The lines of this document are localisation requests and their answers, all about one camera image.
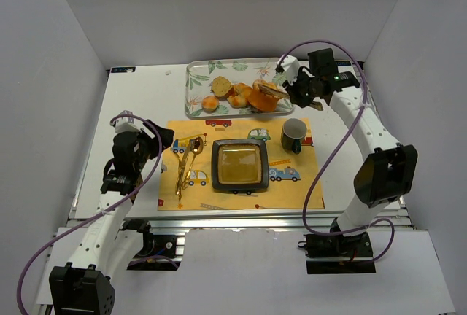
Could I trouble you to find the metal tongs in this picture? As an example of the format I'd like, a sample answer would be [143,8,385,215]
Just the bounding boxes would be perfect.
[256,84,323,111]

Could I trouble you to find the large round orange bread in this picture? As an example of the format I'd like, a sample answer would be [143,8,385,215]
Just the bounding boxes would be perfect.
[247,79,279,112]

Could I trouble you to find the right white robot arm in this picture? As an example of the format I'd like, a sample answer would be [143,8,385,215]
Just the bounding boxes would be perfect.
[277,48,418,236]

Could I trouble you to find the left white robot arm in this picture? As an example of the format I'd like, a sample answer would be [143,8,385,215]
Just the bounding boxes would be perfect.
[49,116,174,314]

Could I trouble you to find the croissant shaped bread roll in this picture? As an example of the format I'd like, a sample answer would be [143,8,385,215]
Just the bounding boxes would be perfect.
[227,83,253,108]

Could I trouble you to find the cut muffin bread piece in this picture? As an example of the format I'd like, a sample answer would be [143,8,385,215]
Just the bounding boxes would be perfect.
[211,76,234,99]

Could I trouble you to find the gold knife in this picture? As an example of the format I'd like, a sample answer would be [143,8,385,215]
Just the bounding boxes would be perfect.
[175,139,198,195]

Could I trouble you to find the gold spoon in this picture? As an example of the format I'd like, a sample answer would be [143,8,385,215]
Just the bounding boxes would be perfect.
[183,136,204,187]

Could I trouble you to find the right blue corner label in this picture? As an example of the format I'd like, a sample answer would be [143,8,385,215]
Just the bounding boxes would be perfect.
[335,61,352,66]

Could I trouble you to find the blue corner label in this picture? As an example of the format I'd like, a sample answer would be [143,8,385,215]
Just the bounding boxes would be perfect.
[335,61,352,66]
[110,66,136,74]

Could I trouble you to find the dark green mug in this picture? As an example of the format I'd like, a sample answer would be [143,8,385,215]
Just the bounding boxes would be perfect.
[281,118,307,154]

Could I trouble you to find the yellow vehicle print placemat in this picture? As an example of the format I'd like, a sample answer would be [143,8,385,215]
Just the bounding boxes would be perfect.
[158,118,318,211]

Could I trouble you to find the small round bun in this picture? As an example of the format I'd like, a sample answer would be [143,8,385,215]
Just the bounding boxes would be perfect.
[201,96,219,113]

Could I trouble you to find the gold fork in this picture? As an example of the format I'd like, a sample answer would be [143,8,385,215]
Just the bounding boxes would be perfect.
[176,141,192,200]

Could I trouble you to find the floral white serving tray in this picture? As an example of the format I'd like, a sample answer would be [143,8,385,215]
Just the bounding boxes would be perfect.
[185,58,284,119]

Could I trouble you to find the black square plate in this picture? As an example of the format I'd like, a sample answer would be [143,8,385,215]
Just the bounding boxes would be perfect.
[211,139,269,195]

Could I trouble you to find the left blue corner label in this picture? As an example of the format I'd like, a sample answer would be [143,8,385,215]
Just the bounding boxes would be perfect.
[110,66,136,74]

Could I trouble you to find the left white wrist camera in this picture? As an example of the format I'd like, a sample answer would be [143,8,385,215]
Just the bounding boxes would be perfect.
[110,110,140,133]

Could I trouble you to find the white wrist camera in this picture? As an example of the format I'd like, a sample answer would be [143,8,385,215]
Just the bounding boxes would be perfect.
[110,110,140,133]
[275,55,301,85]

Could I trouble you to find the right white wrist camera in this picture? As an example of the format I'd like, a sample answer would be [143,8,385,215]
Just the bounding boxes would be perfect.
[275,55,301,85]

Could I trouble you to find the aluminium frame rail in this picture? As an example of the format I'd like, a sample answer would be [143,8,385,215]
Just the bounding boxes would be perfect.
[126,206,414,235]

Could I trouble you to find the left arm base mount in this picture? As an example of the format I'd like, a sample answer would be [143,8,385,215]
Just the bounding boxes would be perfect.
[121,219,180,271]

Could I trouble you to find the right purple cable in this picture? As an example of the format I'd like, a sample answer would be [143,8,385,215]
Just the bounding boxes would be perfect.
[279,39,395,267]

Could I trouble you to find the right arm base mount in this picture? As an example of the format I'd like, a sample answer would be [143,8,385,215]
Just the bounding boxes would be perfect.
[297,233,376,275]

